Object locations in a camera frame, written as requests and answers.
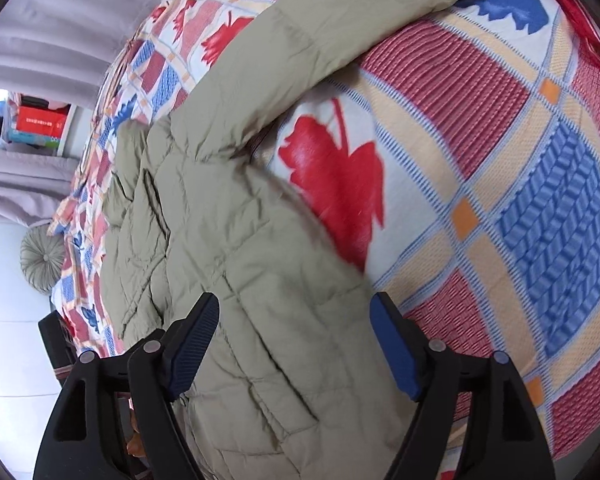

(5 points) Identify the grey curtain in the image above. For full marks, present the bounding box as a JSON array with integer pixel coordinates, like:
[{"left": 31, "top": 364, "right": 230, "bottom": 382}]
[{"left": 0, "top": 0, "right": 173, "bottom": 228}]

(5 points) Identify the khaki puffer jacket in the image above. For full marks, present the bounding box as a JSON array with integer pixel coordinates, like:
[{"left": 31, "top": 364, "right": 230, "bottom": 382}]
[{"left": 100, "top": 0, "right": 527, "bottom": 480}]

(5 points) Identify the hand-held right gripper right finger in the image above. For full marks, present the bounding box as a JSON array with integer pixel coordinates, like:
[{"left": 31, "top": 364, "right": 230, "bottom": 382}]
[{"left": 369, "top": 291, "right": 557, "bottom": 480}]

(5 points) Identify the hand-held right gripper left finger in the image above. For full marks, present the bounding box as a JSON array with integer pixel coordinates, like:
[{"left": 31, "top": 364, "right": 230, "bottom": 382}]
[{"left": 32, "top": 291, "right": 220, "bottom": 480}]

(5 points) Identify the red box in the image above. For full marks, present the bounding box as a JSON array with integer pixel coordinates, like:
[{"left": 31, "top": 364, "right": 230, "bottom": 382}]
[{"left": 14, "top": 105, "right": 67, "bottom": 139}]

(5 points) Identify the teal box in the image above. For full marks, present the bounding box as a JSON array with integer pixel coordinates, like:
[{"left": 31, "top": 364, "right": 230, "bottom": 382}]
[{"left": 6, "top": 129, "right": 61, "bottom": 149}]

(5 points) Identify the leaf printed checked blanket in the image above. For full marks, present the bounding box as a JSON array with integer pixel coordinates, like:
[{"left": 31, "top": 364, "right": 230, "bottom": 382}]
[{"left": 47, "top": 0, "right": 600, "bottom": 480}]

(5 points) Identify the round pleated grey cushion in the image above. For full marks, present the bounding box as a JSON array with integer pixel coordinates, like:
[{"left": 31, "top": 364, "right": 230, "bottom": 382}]
[{"left": 20, "top": 227, "right": 67, "bottom": 296}]

